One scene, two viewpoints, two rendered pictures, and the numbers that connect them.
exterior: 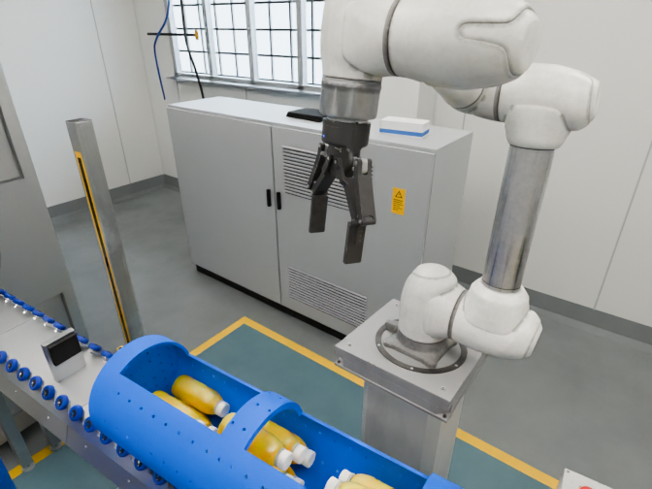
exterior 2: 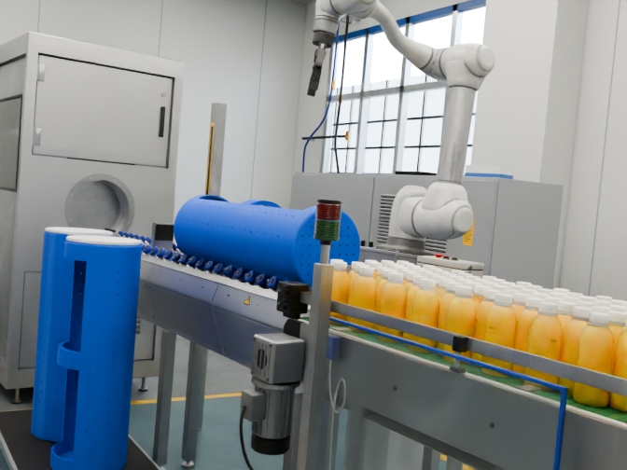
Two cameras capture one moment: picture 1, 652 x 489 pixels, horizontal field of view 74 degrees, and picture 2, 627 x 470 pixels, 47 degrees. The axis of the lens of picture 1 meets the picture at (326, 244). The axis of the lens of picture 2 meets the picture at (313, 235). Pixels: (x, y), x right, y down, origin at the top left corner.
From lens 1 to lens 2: 218 cm
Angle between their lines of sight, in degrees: 32
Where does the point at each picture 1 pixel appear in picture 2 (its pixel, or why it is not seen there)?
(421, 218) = (486, 246)
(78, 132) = (216, 108)
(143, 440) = (200, 218)
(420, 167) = (486, 195)
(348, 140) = (319, 38)
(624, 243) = not seen: outside the picture
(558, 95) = (462, 53)
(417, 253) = not seen: hidden behind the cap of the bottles
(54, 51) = not seen: hidden behind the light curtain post
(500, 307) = (437, 188)
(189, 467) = (219, 218)
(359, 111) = (324, 26)
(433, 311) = (404, 207)
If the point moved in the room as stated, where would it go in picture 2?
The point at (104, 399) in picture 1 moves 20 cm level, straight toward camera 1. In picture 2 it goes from (186, 209) to (189, 211)
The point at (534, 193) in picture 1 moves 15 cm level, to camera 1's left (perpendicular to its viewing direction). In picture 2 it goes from (458, 113) to (419, 111)
